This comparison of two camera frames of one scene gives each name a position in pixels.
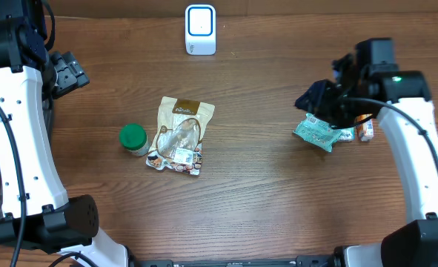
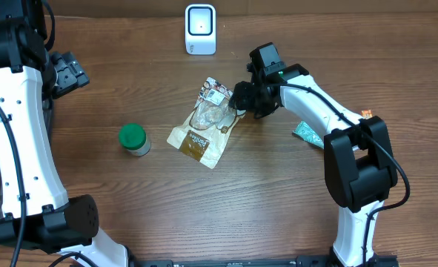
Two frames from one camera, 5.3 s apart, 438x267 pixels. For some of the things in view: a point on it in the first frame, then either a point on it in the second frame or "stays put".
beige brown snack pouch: [180, 130] to [212, 119]
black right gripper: [320, 97] to [243, 100]
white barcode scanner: [200, 28] stays put
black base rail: [311, 261] stays put
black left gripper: [73, 75] stays put
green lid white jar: [134, 139] stays put
